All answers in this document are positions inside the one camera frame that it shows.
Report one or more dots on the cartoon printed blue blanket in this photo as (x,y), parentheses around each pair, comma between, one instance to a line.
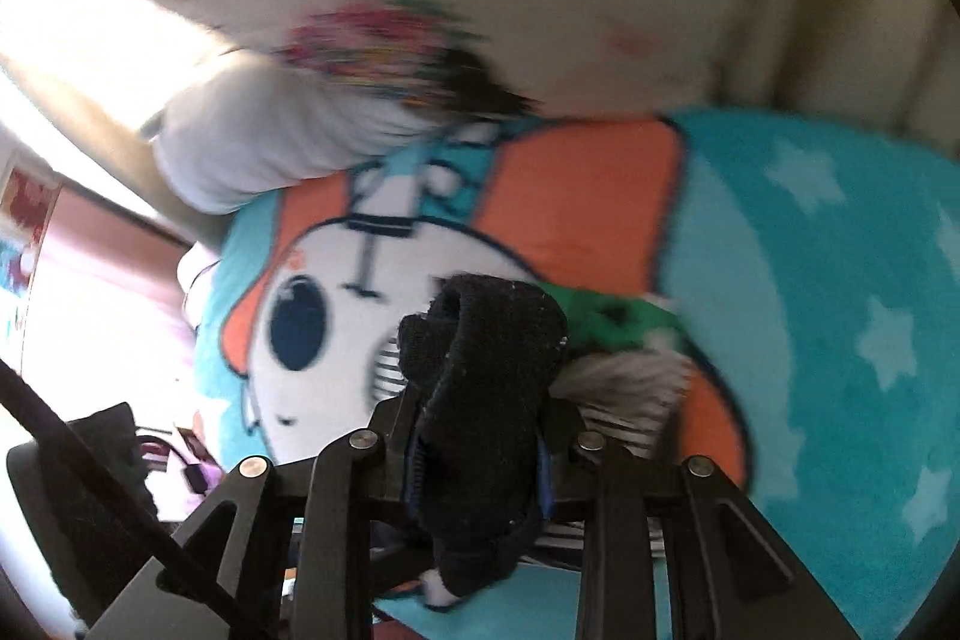
(825,310)

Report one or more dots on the small black box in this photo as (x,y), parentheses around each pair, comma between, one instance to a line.
(75,535)

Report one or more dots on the grey plush pillow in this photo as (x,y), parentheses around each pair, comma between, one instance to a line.
(262,138)

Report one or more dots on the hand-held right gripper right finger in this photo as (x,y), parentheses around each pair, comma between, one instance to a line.
(562,460)

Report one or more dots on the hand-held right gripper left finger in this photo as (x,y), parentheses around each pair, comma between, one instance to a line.
(390,452)

